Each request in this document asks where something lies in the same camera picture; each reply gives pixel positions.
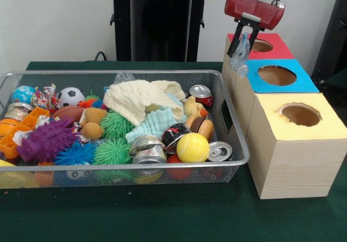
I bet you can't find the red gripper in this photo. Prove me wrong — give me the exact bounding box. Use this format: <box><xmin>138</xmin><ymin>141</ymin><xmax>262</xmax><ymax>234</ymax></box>
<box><xmin>224</xmin><ymin>0</ymin><xmax>286</xmax><ymax>59</ymax></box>

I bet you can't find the clear blue-printed plastic packet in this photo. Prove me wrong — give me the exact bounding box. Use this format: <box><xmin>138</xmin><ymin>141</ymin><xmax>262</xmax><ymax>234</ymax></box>
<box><xmin>229</xmin><ymin>33</ymin><xmax>251</xmax><ymax>79</ymax></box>

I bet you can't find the yellow plush duck toy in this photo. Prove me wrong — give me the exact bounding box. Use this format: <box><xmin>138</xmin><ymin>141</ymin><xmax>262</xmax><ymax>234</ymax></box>
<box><xmin>184</xmin><ymin>95</ymin><xmax>209</xmax><ymax>118</ymax></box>

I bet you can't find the small toy hamburger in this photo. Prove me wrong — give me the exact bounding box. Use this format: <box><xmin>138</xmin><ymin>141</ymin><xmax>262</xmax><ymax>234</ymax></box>
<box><xmin>185</xmin><ymin>114</ymin><xmax>214</xmax><ymax>141</ymax></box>

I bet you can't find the cream knitted cloth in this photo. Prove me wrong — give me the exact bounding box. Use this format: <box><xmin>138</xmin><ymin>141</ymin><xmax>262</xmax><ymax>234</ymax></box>
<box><xmin>103</xmin><ymin>79</ymin><xmax>186</xmax><ymax>126</ymax></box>

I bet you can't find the clear plastic bag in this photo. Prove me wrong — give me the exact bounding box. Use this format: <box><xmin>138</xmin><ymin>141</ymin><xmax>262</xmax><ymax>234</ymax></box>
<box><xmin>113</xmin><ymin>70</ymin><xmax>136</xmax><ymax>84</ymax></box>

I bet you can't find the purple spiky ball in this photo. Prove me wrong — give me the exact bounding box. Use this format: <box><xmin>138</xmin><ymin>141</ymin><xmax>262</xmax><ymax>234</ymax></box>
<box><xmin>16</xmin><ymin>117</ymin><xmax>78</xmax><ymax>162</ymax></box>

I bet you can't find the wooden box with three holes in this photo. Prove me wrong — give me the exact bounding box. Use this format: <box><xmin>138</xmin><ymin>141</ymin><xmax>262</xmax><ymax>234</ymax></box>
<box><xmin>221</xmin><ymin>33</ymin><xmax>347</xmax><ymax>200</ymax></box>

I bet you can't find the clear shallow mesh bin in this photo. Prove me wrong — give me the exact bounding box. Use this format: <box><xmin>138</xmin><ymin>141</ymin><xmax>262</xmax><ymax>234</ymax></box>
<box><xmin>0</xmin><ymin>70</ymin><xmax>250</xmax><ymax>189</ymax></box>

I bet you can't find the red soda can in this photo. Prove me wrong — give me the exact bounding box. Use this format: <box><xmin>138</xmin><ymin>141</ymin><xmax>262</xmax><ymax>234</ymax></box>
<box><xmin>189</xmin><ymin>85</ymin><xmax>214</xmax><ymax>108</ymax></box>

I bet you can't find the black side stand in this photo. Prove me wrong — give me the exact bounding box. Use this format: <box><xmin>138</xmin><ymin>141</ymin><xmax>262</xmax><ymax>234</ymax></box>
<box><xmin>312</xmin><ymin>0</ymin><xmax>347</xmax><ymax>88</ymax></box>

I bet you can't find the silver can with pull tab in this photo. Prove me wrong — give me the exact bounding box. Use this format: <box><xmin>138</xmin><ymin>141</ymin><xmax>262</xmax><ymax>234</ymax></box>
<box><xmin>207</xmin><ymin>141</ymin><xmax>233</xmax><ymax>162</ymax></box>

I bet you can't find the yellow tennis ball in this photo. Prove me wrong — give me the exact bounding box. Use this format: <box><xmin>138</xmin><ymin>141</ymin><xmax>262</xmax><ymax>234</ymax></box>
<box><xmin>176</xmin><ymin>132</ymin><xmax>210</xmax><ymax>163</ymax></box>

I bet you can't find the light teal cloth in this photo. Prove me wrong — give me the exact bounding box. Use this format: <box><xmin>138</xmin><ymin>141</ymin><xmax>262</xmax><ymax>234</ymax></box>
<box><xmin>125</xmin><ymin>106</ymin><xmax>188</xmax><ymax>144</ymax></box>

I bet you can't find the crushed silver can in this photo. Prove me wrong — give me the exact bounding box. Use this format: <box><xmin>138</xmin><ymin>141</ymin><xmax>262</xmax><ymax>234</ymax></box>
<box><xmin>128</xmin><ymin>135</ymin><xmax>168</xmax><ymax>164</ymax></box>

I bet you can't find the green spiky ball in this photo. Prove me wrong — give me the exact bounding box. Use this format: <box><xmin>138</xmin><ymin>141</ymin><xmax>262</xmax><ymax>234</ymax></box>
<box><xmin>93</xmin><ymin>138</ymin><xmax>132</xmax><ymax>165</ymax></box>

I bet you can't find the small soccer ball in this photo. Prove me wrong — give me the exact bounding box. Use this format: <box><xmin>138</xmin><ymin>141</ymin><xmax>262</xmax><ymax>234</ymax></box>
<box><xmin>57</xmin><ymin>87</ymin><xmax>85</xmax><ymax>108</ymax></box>

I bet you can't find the dark green table cloth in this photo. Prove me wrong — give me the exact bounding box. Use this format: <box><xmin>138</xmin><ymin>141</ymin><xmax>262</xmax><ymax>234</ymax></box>
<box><xmin>0</xmin><ymin>62</ymin><xmax>347</xmax><ymax>242</ymax></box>

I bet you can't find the small orange basketball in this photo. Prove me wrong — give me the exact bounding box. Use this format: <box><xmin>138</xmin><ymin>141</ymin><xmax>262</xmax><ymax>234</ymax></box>
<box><xmin>0</xmin><ymin>118</ymin><xmax>20</xmax><ymax>138</ymax></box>

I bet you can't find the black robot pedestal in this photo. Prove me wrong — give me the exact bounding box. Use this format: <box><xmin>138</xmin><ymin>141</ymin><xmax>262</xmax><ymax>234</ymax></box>
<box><xmin>105</xmin><ymin>0</ymin><xmax>219</xmax><ymax>62</ymax></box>

